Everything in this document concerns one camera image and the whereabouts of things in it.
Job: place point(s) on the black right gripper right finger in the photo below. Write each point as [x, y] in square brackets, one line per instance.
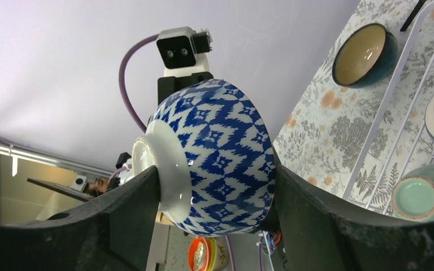
[321, 231]

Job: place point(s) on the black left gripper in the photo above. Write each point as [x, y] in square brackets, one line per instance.
[172, 84]

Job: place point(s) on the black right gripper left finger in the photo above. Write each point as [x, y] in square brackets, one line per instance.
[110, 232]

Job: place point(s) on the blue white patterned bowl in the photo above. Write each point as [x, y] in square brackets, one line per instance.
[214, 157]

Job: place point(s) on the dark teal floral bowl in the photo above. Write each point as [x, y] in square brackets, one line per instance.
[368, 56]

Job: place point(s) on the floral tablecloth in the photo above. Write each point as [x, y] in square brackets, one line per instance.
[324, 134]

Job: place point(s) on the mint green bowl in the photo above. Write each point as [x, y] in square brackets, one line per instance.
[413, 196]

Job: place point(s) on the black microphone tripod stand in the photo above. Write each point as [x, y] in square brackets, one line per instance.
[412, 15]

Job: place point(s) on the white wire dish rack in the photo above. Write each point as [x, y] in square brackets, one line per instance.
[397, 141]

